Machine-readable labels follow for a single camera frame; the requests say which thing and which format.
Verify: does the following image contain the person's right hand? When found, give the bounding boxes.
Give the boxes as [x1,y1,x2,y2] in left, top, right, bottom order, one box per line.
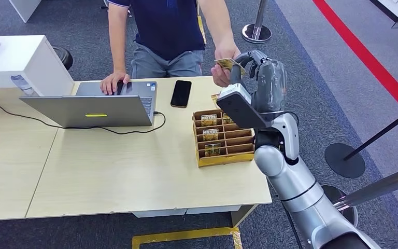
[99,71,131,96]

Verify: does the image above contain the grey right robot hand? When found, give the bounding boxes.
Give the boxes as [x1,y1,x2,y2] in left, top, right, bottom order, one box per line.
[231,49,288,114]

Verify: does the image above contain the person's left hand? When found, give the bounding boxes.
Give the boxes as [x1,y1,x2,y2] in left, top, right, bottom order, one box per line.
[211,39,241,88]

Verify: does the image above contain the person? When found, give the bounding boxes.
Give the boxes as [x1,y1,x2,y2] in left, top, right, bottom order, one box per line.
[99,0,241,96]

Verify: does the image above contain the wooden card holder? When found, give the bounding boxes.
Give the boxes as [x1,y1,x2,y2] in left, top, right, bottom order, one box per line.
[192,108,256,169]

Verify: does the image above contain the grey laptop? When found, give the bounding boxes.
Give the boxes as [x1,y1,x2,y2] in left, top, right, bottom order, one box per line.
[19,81,158,129]

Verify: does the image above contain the black round stool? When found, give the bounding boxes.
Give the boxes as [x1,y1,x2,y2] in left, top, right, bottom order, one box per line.
[52,46,74,71]

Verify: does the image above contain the black smartphone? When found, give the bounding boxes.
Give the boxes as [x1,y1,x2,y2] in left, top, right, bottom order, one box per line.
[170,80,192,108]

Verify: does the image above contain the white cabinet box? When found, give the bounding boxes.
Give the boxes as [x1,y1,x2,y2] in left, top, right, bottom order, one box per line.
[0,34,75,98]

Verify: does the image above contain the red floor tape strip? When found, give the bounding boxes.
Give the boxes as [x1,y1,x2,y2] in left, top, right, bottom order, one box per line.
[311,0,398,125]

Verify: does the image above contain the white cabinet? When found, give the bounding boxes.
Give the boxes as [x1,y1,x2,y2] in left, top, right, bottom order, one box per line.
[8,0,42,23]

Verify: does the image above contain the chrome stanchion post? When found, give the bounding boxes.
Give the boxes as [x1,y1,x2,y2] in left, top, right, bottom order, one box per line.
[321,162,398,228]
[241,0,273,44]

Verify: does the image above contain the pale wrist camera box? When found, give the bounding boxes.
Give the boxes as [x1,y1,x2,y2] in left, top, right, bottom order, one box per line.
[216,83,273,130]

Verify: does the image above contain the black stanchion post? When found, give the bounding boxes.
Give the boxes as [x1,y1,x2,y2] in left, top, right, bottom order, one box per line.
[324,112,398,179]

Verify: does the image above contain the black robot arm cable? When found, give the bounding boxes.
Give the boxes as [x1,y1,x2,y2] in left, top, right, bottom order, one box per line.
[281,197,304,249]

